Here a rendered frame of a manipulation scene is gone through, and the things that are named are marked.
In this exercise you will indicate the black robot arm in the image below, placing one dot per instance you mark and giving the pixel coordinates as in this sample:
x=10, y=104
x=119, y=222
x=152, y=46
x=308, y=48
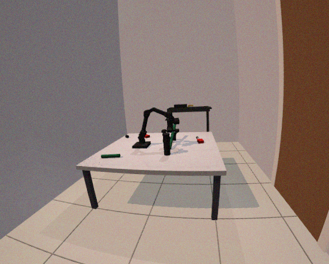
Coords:
x=169, y=117

